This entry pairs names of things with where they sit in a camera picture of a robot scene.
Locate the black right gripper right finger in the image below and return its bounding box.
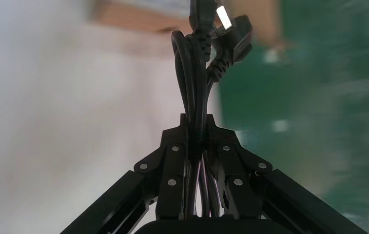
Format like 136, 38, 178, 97
203, 115, 368, 234

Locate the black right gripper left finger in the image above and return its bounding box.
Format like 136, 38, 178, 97
59, 113, 192, 234

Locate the black power cord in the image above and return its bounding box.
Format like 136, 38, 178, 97
171, 0, 253, 218

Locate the brown cardboard storage box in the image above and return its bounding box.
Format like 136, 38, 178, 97
90, 0, 291, 52

